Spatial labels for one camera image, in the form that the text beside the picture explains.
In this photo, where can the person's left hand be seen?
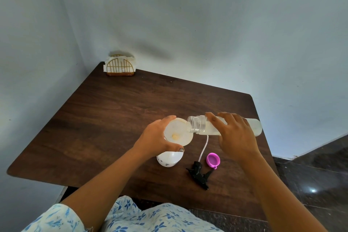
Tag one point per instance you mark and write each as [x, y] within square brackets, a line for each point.
[152, 139]

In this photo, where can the person's right hand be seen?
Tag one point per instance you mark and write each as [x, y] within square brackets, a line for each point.
[238, 139]

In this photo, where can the person's left thumb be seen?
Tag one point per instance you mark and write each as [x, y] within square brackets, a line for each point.
[174, 147]

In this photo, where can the person's right middle finger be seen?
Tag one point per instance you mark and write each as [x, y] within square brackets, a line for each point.
[226, 117]

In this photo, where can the white translucent funnel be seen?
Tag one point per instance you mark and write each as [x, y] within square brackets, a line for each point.
[178, 131]

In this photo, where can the clear plastic spray bottle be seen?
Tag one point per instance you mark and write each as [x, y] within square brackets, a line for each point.
[202, 125]

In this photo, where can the person's left forearm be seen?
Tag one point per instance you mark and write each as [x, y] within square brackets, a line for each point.
[108, 183]

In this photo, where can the person's right forearm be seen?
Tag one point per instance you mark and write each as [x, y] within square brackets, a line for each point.
[277, 193]

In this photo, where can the white round bottle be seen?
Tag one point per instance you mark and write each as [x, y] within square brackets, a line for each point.
[169, 159]

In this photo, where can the black spray trigger with tube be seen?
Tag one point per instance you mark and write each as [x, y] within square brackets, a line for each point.
[199, 176]

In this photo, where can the pink bottle cap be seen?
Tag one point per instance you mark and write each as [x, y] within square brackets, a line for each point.
[213, 159]

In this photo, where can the white blue floral garment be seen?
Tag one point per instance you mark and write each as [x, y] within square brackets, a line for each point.
[152, 219]

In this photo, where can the white paper napkins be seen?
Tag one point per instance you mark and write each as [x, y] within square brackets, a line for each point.
[132, 61]

